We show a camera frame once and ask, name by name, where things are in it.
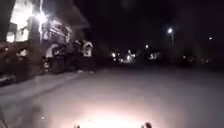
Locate person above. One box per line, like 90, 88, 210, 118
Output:
79, 39, 95, 74

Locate grey asphalt road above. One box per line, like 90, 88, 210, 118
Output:
3, 66, 224, 128

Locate street lamp pole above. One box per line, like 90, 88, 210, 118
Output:
166, 27, 176, 56

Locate building with lit front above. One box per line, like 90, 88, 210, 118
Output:
5, 0, 91, 71

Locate dark bushes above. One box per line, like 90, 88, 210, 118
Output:
0, 41, 44, 85

